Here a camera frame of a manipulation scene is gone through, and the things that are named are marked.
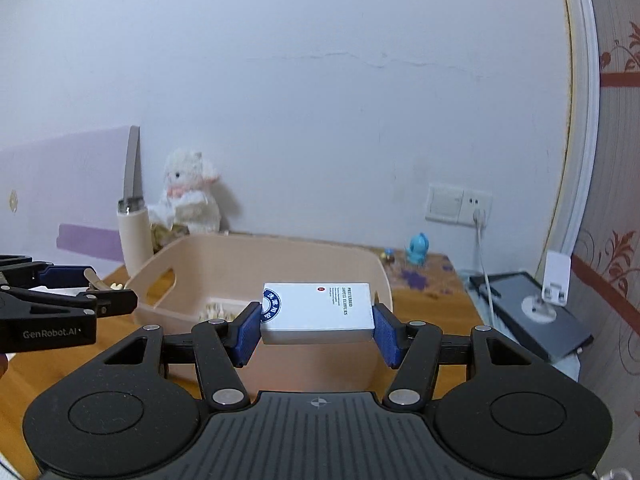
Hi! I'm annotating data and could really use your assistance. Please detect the white door frame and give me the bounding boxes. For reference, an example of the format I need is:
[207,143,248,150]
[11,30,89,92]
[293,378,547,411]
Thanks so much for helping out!
[534,0,601,281]

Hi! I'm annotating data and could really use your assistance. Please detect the white plug with cable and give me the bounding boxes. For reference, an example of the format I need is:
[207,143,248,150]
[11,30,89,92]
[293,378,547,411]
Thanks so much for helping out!
[471,208,501,332]

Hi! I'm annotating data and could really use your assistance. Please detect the blue toy figurine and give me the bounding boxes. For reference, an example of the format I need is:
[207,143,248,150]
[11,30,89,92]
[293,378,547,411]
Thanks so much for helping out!
[404,232,431,266]

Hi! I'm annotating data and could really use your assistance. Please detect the small beige pieces in basket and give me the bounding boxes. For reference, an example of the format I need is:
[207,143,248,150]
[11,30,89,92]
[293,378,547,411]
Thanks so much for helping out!
[198,301,242,322]

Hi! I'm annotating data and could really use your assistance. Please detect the dark grey tablet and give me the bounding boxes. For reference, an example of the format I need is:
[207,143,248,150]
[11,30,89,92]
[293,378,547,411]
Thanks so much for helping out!
[469,270,594,362]

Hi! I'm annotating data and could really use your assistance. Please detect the white wall switch socket panel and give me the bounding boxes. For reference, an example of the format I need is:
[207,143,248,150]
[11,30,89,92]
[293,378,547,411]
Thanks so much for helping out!
[425,183,494,226]

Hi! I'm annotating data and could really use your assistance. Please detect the beige thermos bottle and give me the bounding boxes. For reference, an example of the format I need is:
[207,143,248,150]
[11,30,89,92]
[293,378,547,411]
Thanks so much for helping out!
[117,198,154,275]

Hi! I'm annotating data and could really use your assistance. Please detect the pale purple headboard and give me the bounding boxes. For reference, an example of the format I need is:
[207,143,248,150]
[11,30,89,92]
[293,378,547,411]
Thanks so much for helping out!
[0,126,137,264]

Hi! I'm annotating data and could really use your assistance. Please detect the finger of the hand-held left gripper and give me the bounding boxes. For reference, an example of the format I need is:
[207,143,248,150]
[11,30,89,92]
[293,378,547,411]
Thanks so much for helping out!
[0,255,91,292]
[0,287,139,319]

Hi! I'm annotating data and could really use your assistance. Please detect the white cardboard box blue emblem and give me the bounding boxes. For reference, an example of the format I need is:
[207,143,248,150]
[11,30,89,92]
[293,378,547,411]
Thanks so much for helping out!
[259,282,377,345]

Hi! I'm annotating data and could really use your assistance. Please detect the grey bottle strap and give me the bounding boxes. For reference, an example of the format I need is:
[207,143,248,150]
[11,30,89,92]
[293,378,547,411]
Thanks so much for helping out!
[122,125,144,201]

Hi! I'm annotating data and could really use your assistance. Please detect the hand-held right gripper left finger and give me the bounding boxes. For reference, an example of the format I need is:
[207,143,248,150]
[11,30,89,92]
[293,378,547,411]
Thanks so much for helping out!
[97,302,263,411]

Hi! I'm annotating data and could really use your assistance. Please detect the gold crinkled wrapper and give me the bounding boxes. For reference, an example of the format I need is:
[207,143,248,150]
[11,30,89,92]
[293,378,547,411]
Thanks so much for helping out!
[151,221,192,255]

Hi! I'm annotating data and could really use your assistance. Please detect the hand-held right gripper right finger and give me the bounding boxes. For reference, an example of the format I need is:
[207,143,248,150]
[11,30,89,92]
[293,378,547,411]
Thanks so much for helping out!
[371,303,544,410]

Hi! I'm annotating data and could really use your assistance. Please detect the white plush toy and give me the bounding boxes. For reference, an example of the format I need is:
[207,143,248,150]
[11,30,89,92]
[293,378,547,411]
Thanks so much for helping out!
[147,147,224,236]

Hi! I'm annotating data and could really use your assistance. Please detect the beige plastic storage basket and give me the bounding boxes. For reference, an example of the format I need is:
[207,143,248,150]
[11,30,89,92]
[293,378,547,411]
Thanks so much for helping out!
[124,233,394,397]

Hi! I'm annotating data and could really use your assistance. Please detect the white plastic stand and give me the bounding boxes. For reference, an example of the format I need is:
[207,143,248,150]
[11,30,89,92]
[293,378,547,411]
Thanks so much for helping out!
[521,251,572,322]

